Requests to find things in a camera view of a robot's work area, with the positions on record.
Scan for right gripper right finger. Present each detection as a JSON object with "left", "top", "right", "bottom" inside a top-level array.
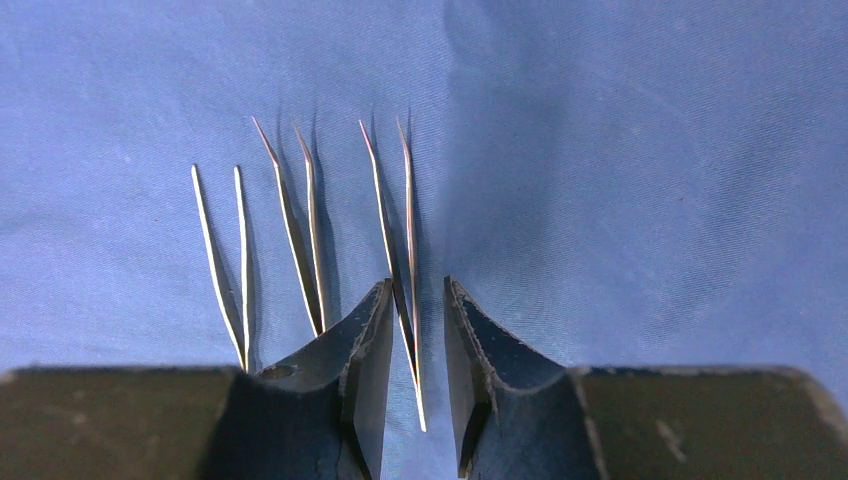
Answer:
[{"left": 444, "top": 278, "right": 847, "bottom": 479}]

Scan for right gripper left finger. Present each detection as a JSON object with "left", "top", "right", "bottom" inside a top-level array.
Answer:
[{"left": 1, "top": 280, "right": 393, "bottom": 479}]

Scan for steel toothed tissue forceps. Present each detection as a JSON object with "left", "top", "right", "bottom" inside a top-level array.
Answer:
[{"left": 252, "top": 117, "right": 331, "bottom": 337}]

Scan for steel tweezers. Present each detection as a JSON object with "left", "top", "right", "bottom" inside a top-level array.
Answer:
[{"left": 191, "top": 164, "right": 257, "bottom": 374}]

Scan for steel dressing forceps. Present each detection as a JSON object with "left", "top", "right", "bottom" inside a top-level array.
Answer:
[{"left": 358, "top": 120, "right": 428, "bottom": 433}]

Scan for blue surgical wrap cloth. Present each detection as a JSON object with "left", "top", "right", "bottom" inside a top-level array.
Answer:
[{"left": 1, "top": 1, "right": 847, "bottom": 479}]

